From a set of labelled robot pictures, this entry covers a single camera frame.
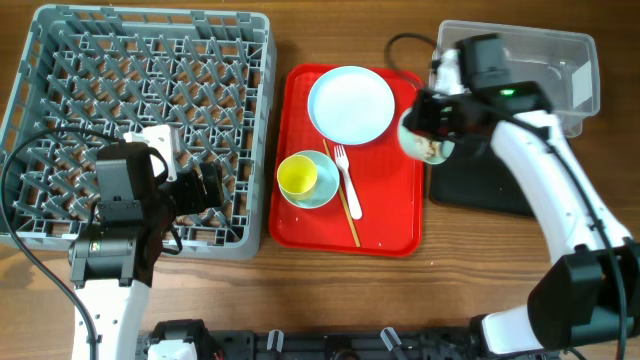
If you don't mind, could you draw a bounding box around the clear plastic waste bin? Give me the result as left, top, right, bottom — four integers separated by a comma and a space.
432, 20, 601, 138

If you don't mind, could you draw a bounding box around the large light blue plate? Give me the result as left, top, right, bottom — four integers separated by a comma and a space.
307, 66, 395, 145

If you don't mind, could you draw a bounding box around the light blue bowl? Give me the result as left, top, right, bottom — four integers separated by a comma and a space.
279, 150, 340, 209

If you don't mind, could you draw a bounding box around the yellow plastic cup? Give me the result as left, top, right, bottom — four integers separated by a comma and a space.
276, 154, 318, 199

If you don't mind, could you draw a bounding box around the wooden chopstick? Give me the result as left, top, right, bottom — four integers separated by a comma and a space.
322, 138, 361, 248

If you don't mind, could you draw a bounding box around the rice and peanut waste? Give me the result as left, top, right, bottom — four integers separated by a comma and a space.
415, 136, 442, 162

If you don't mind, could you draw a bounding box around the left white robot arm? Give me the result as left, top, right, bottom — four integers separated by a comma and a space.
69, 142, 224, 359

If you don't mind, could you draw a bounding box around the grey plastic dishwasher rack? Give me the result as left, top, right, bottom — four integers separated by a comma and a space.
1, 5, 277, 259

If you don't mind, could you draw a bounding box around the white plastic fork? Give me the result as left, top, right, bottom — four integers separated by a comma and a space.
334, 145, 363, 220

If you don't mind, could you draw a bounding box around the black food waste tray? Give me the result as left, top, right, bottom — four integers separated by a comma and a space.
429, 137, 534, 217

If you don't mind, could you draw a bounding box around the mint green bowl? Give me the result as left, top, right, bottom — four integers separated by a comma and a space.
397, 108, 455, 165

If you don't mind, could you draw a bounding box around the red plastic tray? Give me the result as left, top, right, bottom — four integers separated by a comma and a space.
269, 64, 424, 257

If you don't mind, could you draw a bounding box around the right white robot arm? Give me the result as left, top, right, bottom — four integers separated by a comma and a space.
398, 33, 639, 358

